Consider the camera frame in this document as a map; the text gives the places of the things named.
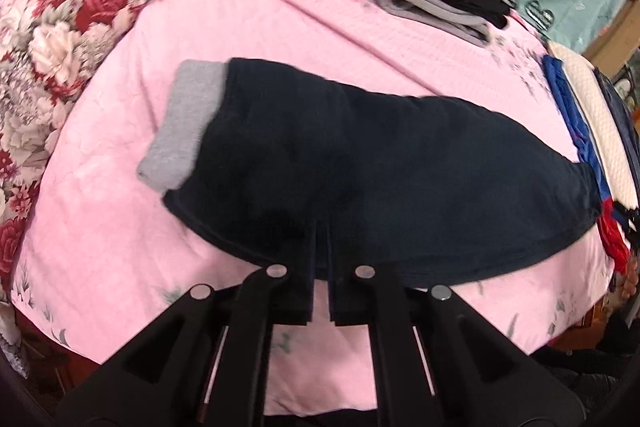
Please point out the dark navy pants grey waistband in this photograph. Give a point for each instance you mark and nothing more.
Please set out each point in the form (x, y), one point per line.
(380, 177)

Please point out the blue cloth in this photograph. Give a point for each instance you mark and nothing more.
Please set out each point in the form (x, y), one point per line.
(570, 107)

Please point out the wooden bed frame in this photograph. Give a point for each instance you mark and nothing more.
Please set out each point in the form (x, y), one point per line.
(617, 32)

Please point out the dark navy cloth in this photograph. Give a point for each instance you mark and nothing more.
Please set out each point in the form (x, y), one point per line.
(617, 102)

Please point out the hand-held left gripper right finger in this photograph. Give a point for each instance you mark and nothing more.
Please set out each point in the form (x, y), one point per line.
(340, 292)

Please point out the red white floral quilt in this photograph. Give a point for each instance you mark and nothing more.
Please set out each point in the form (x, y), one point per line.
(75, 7)

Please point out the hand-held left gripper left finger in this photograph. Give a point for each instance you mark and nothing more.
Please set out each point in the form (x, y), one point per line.
(306, 292)

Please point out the folded grey garment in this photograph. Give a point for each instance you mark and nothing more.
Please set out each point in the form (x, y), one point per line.
(425, 9)

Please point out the red cloth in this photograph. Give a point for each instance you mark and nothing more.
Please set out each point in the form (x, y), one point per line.
(614, 234)

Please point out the pile of blue white clothes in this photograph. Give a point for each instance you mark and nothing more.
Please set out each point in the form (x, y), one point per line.
(605, 127)

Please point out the pink floral bedsheet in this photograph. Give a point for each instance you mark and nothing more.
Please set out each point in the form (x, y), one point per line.
(310, 22)

